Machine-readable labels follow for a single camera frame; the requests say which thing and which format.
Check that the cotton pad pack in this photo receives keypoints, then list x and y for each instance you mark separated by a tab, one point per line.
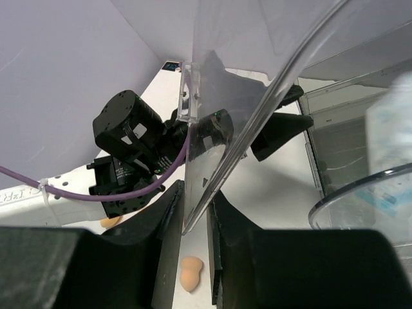
388	132

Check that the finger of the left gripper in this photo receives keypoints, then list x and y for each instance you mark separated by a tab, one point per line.
280	128
227	90

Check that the clear acrylic organizer box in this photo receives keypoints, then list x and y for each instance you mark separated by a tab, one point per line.
275	42

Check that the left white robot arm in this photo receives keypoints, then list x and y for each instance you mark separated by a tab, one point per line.
65	199

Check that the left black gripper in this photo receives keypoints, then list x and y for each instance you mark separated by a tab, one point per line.
141	147

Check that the beige makeup sponge middle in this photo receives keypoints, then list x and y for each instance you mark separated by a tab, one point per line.
108	223

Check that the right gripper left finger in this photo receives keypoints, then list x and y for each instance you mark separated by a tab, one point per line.
132	265

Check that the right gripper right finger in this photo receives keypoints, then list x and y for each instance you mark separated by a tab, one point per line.
252	267

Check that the beige makeup sponge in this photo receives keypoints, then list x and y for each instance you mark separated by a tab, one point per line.
108	223
191	267

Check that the beige makeup sponge right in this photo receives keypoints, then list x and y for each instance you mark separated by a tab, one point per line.
191	267

